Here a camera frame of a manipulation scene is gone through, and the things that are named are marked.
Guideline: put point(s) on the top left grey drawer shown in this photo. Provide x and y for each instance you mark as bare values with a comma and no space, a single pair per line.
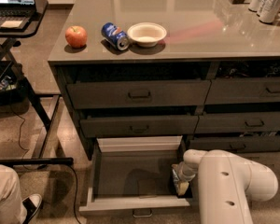
87,95

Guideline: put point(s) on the person leg beige trousers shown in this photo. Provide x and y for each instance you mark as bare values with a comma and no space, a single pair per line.
12,210

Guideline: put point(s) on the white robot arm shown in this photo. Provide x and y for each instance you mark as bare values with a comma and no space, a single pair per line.
226,183

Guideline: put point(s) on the white can front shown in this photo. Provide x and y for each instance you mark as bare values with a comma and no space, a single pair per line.
270,11

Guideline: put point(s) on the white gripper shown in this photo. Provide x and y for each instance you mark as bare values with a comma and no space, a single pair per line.
187,171

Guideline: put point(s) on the open bottom left drawer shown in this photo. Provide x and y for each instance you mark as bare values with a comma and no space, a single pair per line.
134,176

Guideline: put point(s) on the yellow sticky note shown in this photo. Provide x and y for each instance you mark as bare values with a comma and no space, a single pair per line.
11,24

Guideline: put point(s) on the bottom right grey drawer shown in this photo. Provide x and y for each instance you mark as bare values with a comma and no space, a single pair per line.
246,144

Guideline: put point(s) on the grey drawer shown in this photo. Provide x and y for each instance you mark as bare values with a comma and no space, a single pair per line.
239,122
244,90
87,95
138,126
246,144

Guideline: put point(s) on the black white sneaker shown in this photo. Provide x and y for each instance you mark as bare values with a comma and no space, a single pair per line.
32,205

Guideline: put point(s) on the red apple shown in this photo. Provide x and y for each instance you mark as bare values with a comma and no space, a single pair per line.
76,36

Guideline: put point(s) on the middle left grey drawer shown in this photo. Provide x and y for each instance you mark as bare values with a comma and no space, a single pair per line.
138,126

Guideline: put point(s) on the black laptop stand desk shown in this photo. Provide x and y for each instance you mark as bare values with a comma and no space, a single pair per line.
25,89

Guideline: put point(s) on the middle right grey drawer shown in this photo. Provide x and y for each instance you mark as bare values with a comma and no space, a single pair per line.
239,122

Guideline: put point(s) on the grey counter cabinet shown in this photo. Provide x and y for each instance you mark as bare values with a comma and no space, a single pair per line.
206,40

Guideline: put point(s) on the blue pepsi can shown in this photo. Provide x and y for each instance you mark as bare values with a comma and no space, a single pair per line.
115,36

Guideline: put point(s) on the top right grey drawer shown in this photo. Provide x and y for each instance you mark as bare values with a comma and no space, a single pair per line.
244,90

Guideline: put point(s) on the black bin with items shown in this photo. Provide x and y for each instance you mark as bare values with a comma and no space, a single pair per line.
10,89

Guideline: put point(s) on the white paper bowl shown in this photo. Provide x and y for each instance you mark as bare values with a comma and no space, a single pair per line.
146,34

